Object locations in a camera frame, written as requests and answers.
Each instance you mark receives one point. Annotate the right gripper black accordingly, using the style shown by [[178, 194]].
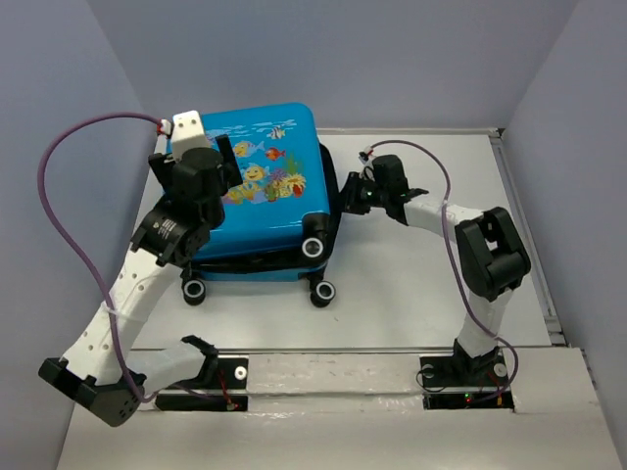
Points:
[[351, 195]]

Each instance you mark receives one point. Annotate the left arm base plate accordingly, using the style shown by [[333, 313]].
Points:
[[224, 390]]

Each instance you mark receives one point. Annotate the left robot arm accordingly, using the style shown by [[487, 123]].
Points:
[[93, 371]]

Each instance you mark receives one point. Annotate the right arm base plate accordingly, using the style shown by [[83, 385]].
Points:
[[445, 389]]

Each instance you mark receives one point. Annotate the blue kids suitcase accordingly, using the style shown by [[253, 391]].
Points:
[[281, 222]]

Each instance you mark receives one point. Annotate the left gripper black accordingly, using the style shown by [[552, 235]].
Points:
[[233, 173]]

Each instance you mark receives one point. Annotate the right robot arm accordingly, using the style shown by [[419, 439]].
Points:
[[485, 250]]

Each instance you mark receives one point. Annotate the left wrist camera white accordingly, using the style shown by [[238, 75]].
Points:
[[188, 133]]

